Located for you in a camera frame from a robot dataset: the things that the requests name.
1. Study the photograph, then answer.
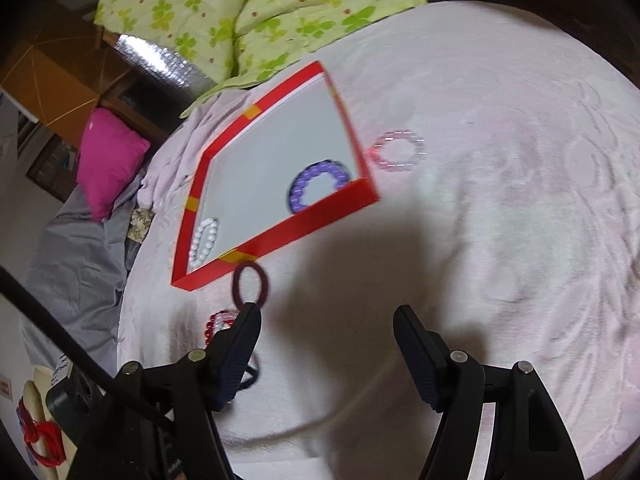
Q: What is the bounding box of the green floral quilt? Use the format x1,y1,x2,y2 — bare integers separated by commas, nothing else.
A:
94,0,428,120

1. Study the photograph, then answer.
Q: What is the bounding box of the orange wooden cabinet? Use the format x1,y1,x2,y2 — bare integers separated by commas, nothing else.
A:
0,0,126,138

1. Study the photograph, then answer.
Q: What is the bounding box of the cream plush toy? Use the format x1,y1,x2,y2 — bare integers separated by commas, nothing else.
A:
20,365,76,466

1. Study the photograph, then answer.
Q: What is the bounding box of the silver foil mat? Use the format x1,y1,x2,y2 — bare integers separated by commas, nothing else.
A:
114,32,221,98

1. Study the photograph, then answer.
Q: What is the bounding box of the purple bead bracelet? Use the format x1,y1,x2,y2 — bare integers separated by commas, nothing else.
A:
286,160,352,215

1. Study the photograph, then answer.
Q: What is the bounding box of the dark wicker drawer unit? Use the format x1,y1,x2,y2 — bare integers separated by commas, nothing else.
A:
25,137,81,203

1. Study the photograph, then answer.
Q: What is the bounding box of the red bead bracelet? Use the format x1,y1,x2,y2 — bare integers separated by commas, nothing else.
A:
202,309,241,346

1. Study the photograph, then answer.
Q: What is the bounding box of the magenta pillow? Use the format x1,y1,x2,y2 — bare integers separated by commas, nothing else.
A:
76,108,152,222

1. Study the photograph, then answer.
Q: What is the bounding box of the white bead bracelet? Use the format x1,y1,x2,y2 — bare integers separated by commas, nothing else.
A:
188,217,221,269

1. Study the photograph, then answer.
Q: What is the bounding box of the red yarn bundle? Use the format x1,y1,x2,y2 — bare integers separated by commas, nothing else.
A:
17,395,66,467

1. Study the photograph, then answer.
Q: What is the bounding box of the black cable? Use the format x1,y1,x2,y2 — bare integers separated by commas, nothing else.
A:
0,265,176,431

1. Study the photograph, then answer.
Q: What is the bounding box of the dark box device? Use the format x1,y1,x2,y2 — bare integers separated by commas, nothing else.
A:
45,362,108,443

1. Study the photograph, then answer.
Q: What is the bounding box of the small floral cloth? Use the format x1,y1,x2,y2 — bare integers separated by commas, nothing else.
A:
125,207,155,243

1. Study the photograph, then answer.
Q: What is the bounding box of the black hair tie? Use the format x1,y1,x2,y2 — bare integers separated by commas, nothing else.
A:
239,355,262,392

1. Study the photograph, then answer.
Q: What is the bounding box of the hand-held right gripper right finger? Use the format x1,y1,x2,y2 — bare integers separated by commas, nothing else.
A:
392,304,586,480

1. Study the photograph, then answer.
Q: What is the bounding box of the grey bed sheet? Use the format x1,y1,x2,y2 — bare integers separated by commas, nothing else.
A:
27,170,151,376

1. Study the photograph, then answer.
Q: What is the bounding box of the pink bead bracelet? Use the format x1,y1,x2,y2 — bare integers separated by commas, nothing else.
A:
371,130,427,173

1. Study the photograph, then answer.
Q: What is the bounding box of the pale pink blanket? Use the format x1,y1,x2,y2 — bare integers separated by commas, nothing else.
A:
116,1,640,480

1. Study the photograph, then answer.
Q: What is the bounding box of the dark red ring bracelet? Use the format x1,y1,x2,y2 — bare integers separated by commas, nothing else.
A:
234,261,270,307

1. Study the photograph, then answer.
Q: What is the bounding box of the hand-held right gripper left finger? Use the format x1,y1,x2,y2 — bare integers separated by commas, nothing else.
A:
67,304,263,480

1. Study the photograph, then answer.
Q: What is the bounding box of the red shallow box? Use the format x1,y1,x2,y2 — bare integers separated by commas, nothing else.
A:
171,61,380,292

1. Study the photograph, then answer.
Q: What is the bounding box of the wooden bed frame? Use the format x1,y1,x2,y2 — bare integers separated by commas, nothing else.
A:
92,30,171,147

